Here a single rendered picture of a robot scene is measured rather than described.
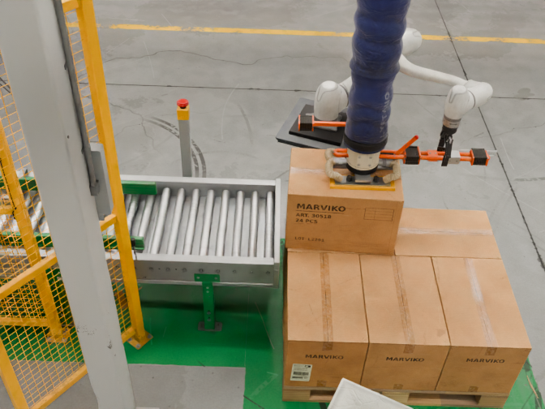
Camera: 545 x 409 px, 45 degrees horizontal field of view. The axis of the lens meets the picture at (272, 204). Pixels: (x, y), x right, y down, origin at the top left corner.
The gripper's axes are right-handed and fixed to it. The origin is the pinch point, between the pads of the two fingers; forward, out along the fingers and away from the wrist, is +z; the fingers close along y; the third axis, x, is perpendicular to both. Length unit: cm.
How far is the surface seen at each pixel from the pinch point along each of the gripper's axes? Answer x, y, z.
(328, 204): -59, 22, 19
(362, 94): -48, 10, -41
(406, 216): -8, -11, 54
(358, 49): -52, 8, -64
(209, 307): -121, 39, 87
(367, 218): -37, 22, 27
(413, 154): -16.1, 3.0, -2.3
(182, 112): -143, -42, 9
